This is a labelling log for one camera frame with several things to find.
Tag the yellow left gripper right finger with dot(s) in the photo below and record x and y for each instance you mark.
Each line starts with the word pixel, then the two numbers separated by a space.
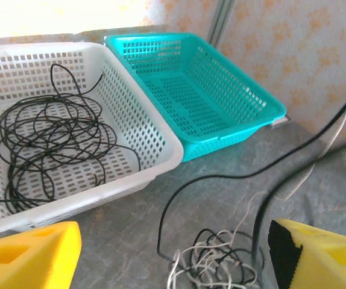
pixel 326 262

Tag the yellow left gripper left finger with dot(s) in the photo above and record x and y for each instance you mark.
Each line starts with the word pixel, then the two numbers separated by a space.
pixel 25 259

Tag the small white red card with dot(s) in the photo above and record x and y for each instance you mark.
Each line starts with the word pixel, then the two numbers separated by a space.
pixel 280 121

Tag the white plastic basket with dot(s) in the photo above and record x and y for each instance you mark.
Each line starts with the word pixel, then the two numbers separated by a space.
pixel 149 141

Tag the teal plastic basket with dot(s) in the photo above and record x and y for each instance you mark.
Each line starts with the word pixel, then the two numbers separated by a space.
pixel 191 99

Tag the aluminium frame post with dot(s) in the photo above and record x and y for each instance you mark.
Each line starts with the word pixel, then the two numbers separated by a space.
pixel 221 18

